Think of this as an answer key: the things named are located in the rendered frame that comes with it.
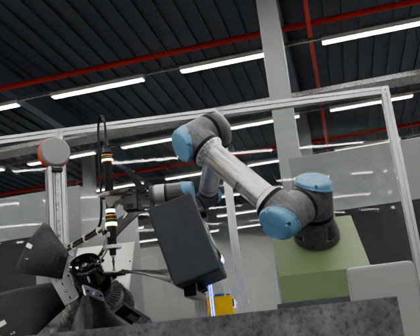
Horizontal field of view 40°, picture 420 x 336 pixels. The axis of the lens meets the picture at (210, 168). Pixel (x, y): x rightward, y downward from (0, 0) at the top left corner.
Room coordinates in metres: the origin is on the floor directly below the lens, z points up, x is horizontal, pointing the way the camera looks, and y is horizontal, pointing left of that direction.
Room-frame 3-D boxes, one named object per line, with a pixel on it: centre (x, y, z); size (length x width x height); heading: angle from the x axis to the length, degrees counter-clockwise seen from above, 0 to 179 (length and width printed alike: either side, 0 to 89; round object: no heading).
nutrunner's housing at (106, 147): (2.16, 0.39, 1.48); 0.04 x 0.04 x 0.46
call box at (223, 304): (2.43, 0.02, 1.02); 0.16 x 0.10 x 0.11; 177
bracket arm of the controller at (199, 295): (1.51, 0.07, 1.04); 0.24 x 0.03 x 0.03; 177
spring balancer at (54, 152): (2.77, 0.77, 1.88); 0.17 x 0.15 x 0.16; 87
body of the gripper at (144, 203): (2.16, 0.28, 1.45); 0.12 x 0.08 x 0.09; 87
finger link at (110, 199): (2.13, 0.39, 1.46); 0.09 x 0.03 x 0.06; 97
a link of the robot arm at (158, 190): (2.15, 0.20, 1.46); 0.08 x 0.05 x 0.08; 177
